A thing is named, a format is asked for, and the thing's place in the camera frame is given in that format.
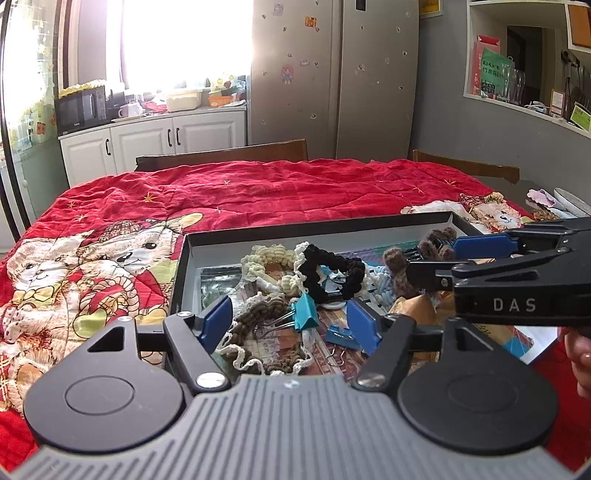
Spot teal binder clip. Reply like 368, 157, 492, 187
252, 293, 319, 333

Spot person's right hand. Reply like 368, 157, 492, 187
564, 327, 591, 398

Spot white plastic item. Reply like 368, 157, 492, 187
554, 187, 591, 217

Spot beige scrunchie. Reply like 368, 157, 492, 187
240, 244, 308, 296

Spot black shallow box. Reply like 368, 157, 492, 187
168, 210, 561, 384

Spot black microwave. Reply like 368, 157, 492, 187
54, 85, 108, 137

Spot clear drinking glasses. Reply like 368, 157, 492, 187
496, 67, 527, 104

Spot brown triangular paper packet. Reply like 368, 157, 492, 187
390, 295, 451, 333

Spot green card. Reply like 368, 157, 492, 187
570, 102, 591, 130

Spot red printed blanket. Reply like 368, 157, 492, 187
0, 159, 591, 462

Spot white storage container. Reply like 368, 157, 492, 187
165, 90, 203, 112

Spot blue binder clip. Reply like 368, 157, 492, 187
324, 323, 361, 365

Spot green gift bag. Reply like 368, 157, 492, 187
480, 55, 514, 97

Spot black countertop appliance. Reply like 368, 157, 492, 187
107, 90, 126, 121

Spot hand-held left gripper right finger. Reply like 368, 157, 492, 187
346, 300, 499, 392

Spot steel refrigerator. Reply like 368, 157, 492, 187
249, 0, 420, 162

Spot white cabinet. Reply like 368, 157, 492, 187
59, 108, 247, 188

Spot black scrunchie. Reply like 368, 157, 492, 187
295, 244, 365, 303

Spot light blue scrunchie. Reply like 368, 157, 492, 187
365, 263, 398, 305

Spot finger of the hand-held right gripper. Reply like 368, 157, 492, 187
455, 217, 591, 260
406, 258, 481, 292

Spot plush toy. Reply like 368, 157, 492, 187
205, 74, 245, 95

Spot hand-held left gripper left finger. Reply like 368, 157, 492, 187
85, 294, 234, 394

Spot brown scrunchie with white lace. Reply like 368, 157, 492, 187
217, 293, 315, 377

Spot black-framed glass door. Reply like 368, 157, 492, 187
0, 0, 28, 243

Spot yellow flowers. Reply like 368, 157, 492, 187
60, 79, 107, 97

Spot red gift bag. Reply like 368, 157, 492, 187
475, 34, 502, 56

